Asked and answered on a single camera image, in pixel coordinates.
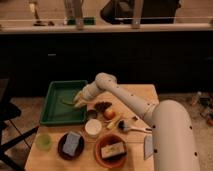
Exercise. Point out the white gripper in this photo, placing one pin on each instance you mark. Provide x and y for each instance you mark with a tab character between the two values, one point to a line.
89	92

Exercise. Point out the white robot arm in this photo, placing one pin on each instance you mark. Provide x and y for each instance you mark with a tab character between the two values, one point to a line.
174	147

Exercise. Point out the green plastic tray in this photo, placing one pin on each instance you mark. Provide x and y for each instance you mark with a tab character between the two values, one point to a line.
55	113

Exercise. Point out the small dark metal cup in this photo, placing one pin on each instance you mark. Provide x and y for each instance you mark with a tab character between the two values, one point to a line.
91	114

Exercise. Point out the brown pine cone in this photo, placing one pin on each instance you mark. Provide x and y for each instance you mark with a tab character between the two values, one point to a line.
102	106

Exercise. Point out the white round cup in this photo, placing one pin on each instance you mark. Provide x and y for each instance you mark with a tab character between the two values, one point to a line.
93	128

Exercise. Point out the orange round fruit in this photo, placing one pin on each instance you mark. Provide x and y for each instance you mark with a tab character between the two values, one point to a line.
109	113

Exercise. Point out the yellow corn piece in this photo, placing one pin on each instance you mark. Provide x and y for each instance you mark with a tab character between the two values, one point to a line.
113	122

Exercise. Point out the dark brown plate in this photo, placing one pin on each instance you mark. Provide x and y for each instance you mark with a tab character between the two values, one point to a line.
78	151

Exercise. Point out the blue grey sponge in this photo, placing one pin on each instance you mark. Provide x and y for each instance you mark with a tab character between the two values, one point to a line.
71	143

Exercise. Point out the black dish brush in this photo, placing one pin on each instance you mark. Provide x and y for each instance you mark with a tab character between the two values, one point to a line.
126	127

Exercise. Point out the light green cup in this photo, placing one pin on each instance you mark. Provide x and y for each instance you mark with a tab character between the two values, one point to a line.
43	142

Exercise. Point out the beige sponge block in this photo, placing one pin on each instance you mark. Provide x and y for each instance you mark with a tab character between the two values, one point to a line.
112	150

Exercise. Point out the orange bowl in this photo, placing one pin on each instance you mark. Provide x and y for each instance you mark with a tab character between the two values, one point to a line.
112	162

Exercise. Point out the green box on shelf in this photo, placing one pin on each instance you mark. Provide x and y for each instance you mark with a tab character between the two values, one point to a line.
82	21

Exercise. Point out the grey triangular cloth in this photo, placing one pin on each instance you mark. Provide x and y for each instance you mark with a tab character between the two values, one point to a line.
148	146

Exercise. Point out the dark bag on shelf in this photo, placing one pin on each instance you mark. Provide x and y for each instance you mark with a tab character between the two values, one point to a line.
152	11

